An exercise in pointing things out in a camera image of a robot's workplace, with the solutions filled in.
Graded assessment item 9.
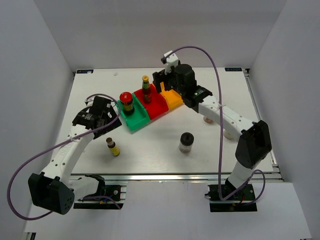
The yellow cap sauce bottle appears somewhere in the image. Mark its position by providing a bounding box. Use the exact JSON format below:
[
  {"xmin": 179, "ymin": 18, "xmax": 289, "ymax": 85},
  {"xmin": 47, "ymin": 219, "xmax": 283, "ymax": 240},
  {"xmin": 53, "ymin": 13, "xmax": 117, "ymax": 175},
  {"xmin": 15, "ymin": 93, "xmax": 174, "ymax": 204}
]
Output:
[{"xmin": 141, "ymin": 75, "xmax": 152, "ymax": 103}]

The small yellow label bottle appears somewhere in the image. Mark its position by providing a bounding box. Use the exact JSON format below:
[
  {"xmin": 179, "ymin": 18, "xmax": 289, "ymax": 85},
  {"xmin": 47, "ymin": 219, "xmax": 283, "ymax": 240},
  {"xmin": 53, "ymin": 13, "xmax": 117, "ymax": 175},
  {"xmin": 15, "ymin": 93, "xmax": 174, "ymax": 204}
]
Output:
[{"xmin": 106, "ymin": 137, "xmax": 120, "ymax": 157}]

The red cap dark sauce jar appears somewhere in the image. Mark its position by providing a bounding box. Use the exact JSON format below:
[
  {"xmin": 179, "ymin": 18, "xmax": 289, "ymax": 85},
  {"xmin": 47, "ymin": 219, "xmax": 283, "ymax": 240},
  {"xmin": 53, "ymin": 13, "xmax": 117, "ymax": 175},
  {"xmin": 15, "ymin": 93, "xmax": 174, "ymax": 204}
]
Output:
[{"xmin": 119, "ymin": 91, "xmax": 135, "ymax": 116}]

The black lid spice jar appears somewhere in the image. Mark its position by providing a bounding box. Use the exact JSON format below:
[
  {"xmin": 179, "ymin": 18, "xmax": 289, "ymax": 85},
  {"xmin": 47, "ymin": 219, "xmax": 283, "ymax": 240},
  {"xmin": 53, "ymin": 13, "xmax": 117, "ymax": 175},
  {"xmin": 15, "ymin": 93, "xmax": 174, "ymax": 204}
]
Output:
[{"xmin": 178, "ymin": 132, "xmax": 194, "ymax": 153}]

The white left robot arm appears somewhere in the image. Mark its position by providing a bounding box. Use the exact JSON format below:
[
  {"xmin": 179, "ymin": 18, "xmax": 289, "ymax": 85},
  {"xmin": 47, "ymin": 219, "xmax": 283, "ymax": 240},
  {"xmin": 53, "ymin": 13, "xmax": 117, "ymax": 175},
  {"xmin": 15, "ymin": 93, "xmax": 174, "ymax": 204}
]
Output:
[{"xmin": 28, "ymin": 95, "xmax": 122, "ymax": 215}]

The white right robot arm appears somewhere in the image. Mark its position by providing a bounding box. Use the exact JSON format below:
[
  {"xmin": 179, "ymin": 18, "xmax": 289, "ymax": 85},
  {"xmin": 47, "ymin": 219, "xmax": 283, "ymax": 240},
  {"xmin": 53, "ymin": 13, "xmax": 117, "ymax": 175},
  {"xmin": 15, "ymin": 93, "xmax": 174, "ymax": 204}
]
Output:
[{"xmin": 152, "ymin": 64, "xmax": 272, "ymax": 200}]

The yellow plastic bin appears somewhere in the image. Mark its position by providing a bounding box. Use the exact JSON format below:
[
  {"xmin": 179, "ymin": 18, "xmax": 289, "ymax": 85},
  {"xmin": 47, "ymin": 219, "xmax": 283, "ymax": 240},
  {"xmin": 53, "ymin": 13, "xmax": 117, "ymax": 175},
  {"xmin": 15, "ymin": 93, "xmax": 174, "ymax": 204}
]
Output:
[{"xmin": 160, "ymin": 82, "xmax": 184, "ymax": 111}]

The green plastic bin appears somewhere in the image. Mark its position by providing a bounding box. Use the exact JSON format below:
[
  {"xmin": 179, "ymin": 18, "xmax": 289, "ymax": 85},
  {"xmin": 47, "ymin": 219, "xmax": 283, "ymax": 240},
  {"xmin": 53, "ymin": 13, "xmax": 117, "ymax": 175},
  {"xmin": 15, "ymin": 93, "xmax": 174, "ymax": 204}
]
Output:
[{"xmin": 118, "ymin": 93, "xmax": 151, "ymax": 132}]

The red plastic bin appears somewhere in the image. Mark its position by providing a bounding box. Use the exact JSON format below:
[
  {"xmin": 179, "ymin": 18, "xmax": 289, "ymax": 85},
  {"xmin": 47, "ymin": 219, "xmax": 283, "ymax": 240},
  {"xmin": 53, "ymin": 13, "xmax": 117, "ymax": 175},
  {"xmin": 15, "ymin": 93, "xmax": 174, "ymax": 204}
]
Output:
[{"xmin": 134, "ymin": 84, "xmax": 169, "ymax": 120}]

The left blue corner label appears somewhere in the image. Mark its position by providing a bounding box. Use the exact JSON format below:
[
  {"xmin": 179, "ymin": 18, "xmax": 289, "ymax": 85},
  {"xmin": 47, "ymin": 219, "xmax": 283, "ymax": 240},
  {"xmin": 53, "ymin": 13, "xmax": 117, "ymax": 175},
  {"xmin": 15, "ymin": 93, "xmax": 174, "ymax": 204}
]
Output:
[{"xmin": 76, "ymin": 69, "xmax": 94, "ymax": 74}]

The blue corner label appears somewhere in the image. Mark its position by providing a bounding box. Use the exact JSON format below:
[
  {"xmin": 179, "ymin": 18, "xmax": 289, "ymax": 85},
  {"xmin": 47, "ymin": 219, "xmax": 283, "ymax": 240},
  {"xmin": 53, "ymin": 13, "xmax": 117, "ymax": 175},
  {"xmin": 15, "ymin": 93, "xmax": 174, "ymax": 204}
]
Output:
[
  {"xmin": 224, "ymin": 67, "xmax": 243, "ymax": 72},
  {"xmin": 76, "ymin": 69, "xmax": 94, "ymax": 74}
]

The right blue corner label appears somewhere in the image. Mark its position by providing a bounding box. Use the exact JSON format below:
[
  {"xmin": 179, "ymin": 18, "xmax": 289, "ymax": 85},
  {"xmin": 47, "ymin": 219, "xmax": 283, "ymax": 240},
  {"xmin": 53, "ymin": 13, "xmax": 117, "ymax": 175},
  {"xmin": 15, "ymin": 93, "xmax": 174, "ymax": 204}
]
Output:
[{"xmin": 224, "ymin": 67, "xmax": 243, "ymax": 72}]

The black lid white powder jar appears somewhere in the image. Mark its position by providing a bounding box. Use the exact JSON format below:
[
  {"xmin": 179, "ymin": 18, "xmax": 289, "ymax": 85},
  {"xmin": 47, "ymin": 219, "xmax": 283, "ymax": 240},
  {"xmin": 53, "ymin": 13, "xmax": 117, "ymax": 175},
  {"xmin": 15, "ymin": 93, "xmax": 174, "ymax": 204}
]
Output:
[{"xmin": 223, "ymin": 130, "xmax": 235, "ymax": 140}]

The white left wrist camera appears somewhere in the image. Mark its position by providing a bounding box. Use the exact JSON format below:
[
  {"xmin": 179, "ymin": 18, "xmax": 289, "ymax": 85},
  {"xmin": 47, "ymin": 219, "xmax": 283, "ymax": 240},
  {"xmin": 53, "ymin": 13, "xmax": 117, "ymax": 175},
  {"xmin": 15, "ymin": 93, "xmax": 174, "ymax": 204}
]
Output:
[{"xmin": 84, "ymin": 96, "xmax": 95, "ymax": 107}]

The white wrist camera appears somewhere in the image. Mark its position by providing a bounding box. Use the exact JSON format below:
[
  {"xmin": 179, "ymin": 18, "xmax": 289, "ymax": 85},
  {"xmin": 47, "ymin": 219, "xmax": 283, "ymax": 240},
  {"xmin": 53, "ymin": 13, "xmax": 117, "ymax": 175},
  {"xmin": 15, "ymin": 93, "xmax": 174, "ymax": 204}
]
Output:
[
  {"xmin": 84, "ymin": 96, "xmax": 95, "ymax": 107},
  {"xmin": 160, "ymin": 50, "xmax": 181, "ymax": 75}
]

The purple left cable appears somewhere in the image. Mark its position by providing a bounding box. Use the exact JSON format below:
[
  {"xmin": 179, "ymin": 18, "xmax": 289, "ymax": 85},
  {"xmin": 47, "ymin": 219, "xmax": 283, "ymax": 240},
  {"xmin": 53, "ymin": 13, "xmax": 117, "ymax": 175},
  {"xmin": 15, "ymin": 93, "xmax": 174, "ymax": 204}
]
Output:
[{"xmin": 6, "ymin": 93, "xmax": 124, "ymax": 221}]

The purple cable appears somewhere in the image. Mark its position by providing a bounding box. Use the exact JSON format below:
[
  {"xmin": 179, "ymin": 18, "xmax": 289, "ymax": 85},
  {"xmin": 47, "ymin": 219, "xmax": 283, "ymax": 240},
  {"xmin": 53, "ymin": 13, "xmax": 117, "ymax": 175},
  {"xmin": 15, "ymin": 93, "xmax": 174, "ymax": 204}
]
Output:
[
  {"xmin": 169, "ymin": 46, "xmax": 266, "ymax": 202},
  {"xmin": 6, "ymin": 93, "xmax": 124, "ymax": 221}
]

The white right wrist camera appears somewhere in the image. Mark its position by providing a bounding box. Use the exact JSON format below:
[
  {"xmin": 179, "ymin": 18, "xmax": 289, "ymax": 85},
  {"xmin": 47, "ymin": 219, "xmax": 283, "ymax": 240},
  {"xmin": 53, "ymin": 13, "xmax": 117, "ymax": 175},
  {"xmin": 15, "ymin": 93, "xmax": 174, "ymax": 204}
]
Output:
[{"xmin": 160, "ymin": 50, "xmax": 181, "ymax": 75}]

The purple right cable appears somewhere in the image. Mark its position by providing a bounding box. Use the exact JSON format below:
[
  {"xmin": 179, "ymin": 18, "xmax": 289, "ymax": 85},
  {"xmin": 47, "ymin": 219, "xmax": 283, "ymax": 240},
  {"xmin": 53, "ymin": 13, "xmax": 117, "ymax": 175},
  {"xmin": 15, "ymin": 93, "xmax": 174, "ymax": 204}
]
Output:
[{"xmin": 169, "ymin": 46, "xmax": 266, "ymax": 202}]

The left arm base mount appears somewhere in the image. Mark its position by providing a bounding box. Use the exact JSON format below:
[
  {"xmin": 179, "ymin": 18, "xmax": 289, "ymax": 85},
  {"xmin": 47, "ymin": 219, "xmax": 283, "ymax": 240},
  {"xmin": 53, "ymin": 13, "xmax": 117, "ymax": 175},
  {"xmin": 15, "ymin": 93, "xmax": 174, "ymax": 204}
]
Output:
[{"xmin": 73, "ymin": 182, "xmax": 127, "ymax": 210}]

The aluminium front rail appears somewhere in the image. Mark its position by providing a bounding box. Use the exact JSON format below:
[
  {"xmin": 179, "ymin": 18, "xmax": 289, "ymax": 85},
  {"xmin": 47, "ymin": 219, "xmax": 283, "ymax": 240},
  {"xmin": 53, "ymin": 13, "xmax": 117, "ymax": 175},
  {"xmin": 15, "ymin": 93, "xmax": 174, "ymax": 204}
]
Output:
[{"xmin": 72, "ymin": 172, "xmax": 233, "ymax": 183}]

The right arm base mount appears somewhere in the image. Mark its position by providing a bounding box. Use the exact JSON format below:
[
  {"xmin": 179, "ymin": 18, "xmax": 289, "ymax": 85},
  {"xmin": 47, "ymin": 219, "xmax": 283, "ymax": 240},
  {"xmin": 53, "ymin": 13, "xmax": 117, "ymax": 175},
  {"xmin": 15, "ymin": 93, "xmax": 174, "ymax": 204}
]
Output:
[{"xmin": 204, "ymin": 184, "xmax": 258, "ymax": 213}]

